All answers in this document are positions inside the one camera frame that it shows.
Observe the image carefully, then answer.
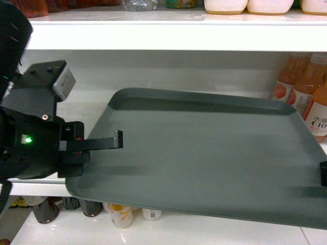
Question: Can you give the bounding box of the orange vitamin drink bottle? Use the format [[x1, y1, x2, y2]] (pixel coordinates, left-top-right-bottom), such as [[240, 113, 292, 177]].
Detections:
[[304, 82, 326, 143]]

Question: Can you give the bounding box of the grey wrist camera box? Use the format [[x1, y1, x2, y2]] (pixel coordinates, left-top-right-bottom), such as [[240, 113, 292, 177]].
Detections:
[[52, 65, 76, 101]]

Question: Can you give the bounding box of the clear water bottle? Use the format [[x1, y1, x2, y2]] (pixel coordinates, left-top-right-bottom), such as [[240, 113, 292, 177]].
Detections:
[[123, 0, 158, 11]]

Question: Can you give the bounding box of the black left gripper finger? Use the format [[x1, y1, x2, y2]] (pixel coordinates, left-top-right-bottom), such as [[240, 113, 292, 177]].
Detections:
[[61, 130, 123, 152]]

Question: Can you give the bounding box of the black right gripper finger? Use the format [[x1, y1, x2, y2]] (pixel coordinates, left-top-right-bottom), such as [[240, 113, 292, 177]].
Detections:
[[319, 161, 327, 186]]

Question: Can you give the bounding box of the white upper shelf board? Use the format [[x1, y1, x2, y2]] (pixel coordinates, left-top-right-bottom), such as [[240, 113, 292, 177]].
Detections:
[[27, 8, 326, 52]]

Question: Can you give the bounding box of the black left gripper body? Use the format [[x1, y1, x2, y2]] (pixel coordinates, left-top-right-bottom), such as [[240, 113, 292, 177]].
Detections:
[[1, 60, 90, 180]]

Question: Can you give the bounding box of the grey silver tray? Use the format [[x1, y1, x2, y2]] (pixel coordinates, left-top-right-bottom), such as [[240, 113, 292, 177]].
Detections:
[[66, 88, 326, 229]]

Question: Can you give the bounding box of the peach juice bottle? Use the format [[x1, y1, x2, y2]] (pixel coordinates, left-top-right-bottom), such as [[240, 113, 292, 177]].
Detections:
[[271, 52, 311, 103]]

